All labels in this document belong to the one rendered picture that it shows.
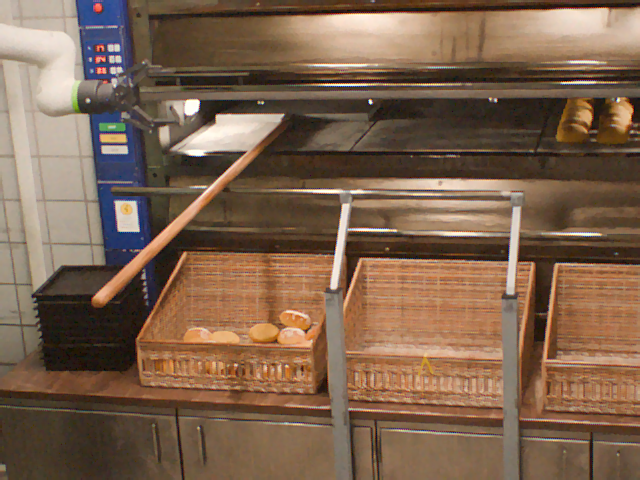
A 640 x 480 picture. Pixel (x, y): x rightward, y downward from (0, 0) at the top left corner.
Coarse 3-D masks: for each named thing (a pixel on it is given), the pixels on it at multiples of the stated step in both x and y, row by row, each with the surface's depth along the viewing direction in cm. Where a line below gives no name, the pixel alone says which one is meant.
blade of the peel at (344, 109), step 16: (224, 112) 457; (240, 112) 462; (256, 112) 461; (272, 112) 459; (288, 112) 457; (304, 112) 456; (320, 112) 454; (336, 112) 452; (352, 112) 451; (368, 112) 438
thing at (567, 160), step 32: (192, 160) 406; (224, 160) 404; (256, 160) 401; (288, 160) 398; (320, 160) 396; (352, 160) 393; (384, 160) 390; (416, 160) 388; (448, 160) 385; (480, 160) 383; (512, 160) 380; (544, 160) 378; (576, 160) 375; (608, 160) 373
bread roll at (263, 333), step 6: (264, 324) 404; (270, 324) 405; (252, 330) 403; (258, 330) 403; (264, 330) 404; (270, 330) 404; (276, 330) 404; (252, 336) 403; (258, 336) 403; (264, 336) 403; (270, 336) 403; (276, 336) 404; (258, 342) 403; (264, 342) 403; (270, 342) 404
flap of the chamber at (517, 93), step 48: (144, 96) 388; (192, 96) 384; (240, 96) 380; (288, 96) 376; (336, 96) 372; (384, 96) 369; (432, 96) 365; (480, 96) 361; (528, 96) 358; (576, 96) 355; (624, 96) 351
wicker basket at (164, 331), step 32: (192, 256) 415; (224, 256) 412; (256, 256) 410; (288, 256) 407; (320, 256) 404; (192, 288) 416; (224, 288) 413; (256, 288) 410; (320, 288) 405; (160, 320) 395; (192, 320) 416; (224, 320) 414; (256, 320) 411; (320, 320) 374; (160, 352) 377; (192, 352) 374; (224, 352) 371; (256, 352) 369; (288, 352) 366; (320, 352) 373; (160, 384) 380; (192, 384) 377; (224, 384) 375; (256, 384) 372; (288, 384) 370; (320, 384) 373
